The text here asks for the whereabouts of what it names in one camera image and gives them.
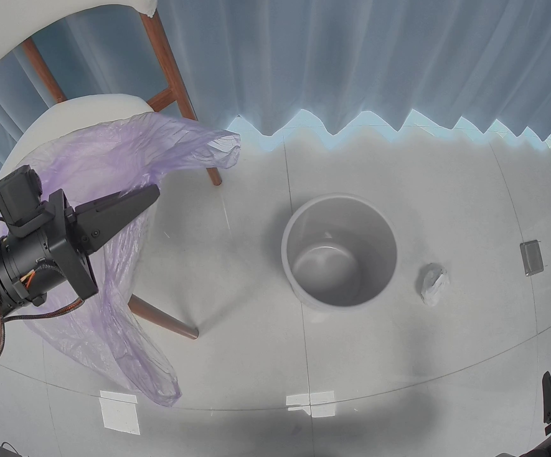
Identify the white chair with wooden legs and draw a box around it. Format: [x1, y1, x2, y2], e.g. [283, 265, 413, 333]
[0, 0, 223, 341]

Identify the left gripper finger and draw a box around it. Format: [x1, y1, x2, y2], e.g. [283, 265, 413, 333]
[76, 195, 160, 256]
[73, 184, 161, 219]

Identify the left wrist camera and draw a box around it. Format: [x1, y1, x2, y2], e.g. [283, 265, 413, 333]
[0, 165, 63, 238]

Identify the black cable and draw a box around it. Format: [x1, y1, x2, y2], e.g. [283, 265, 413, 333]
[0, 298, 87, 368]

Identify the blue-green curtain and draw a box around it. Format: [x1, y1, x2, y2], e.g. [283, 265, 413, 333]
[0, 0, 551, 181]

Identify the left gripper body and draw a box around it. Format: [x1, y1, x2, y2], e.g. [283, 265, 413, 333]
[0, 189, 100, 307]

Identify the crumpled white paper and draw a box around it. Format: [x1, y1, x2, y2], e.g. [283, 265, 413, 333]
[417, 263, 449, 307]

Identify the purple plastic bag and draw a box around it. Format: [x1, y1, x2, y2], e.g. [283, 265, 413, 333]
[23, 111, 242, 406]

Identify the white trash bin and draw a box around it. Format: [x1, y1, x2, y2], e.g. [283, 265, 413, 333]
[281, 193, 398, 313]

